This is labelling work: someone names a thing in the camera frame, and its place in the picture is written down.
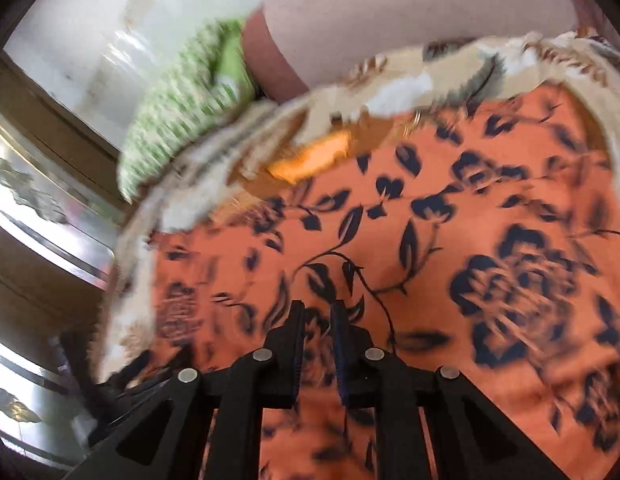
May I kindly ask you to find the pink cylindrical bolster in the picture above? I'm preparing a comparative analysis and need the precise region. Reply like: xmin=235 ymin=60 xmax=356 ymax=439
xmin=243 ymin=0 xmax=579 ymax=102

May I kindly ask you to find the green white patterned pillow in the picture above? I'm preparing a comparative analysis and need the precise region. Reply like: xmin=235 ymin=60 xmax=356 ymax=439
xmin=117 ymin=18 xmax=256 ymax=203

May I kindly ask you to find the beige leaf pattern blanket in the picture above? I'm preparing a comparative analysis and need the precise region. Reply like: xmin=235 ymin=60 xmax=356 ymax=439
xmin=90 ymin=28 xmax=620 ymax=377

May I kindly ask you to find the orange black floral garment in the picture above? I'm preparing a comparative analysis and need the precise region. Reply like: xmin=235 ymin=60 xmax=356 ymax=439
xmin=150 ymin=82 xmax=620 ymax=479

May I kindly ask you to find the wooden glass panel cabinet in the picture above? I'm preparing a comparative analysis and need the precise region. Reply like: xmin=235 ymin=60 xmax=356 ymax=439
xmin=0 ymin=53 xmax=122 ymax=479

